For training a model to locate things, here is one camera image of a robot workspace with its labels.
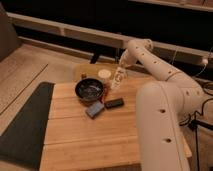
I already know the black rectangular box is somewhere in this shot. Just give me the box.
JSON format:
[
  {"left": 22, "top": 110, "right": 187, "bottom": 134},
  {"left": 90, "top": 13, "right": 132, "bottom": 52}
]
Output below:
[{"left": 104, "top": 98, "right": 124, "bottom": 109}]

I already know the white cable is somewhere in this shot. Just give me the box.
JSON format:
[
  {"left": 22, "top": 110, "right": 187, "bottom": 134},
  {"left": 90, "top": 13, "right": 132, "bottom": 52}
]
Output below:
[{"left": 171, "top": 46, "right": 213, "bottom": 78}]

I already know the dark floor mat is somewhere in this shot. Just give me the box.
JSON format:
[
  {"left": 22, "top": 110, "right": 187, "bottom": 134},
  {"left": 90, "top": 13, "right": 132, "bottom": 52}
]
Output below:
[{"left": 0, "top": 82, "right": 54, "bottom": 169}]

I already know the light wooden shelf rail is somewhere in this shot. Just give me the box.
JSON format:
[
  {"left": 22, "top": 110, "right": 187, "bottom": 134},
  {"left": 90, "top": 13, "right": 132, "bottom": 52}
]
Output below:
[{"left": 7, "top": 12, "right": 213, "bottom": 66}]

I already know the black cable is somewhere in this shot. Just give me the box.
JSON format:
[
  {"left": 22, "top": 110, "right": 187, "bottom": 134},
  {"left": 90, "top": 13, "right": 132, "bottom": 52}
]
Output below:
[{"left": 179, "top": 79, "right": 213, "bottom": 171}]

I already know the blue rectangular box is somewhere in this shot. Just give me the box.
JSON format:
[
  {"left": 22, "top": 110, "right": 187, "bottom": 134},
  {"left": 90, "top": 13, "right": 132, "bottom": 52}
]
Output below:
[{"left": 85, "top": 101, "right": 104, "bottom": 118}]

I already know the red pen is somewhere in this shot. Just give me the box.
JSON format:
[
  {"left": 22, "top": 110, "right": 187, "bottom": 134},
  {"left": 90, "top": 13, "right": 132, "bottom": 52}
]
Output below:
[{"left": 101, "top": 86, "right": 109, "bottom": 102}]

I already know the yellow tray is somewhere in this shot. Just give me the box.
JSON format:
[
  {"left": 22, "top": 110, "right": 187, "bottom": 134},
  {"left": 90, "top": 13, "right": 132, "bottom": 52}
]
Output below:
[{"left": 73, "top": 63, "right": 118, "bottom": 81}]

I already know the dark round bowl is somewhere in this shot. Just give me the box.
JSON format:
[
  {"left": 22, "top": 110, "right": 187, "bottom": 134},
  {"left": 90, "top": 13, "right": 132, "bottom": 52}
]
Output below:
[{"left": 75, "top": 78, "right": 104, "bottom": 102}]

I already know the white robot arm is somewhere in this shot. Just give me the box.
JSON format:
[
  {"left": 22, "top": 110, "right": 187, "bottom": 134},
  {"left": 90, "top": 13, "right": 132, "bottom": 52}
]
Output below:
[{"left": 120, "top": 39, "right": 204, "bottom": 171}]

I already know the white plastic bottle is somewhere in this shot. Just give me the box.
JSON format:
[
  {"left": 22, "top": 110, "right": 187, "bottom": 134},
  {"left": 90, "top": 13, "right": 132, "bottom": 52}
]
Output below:
[{"left": 111, "top": 67, "right": 127, "bottom": 89}]

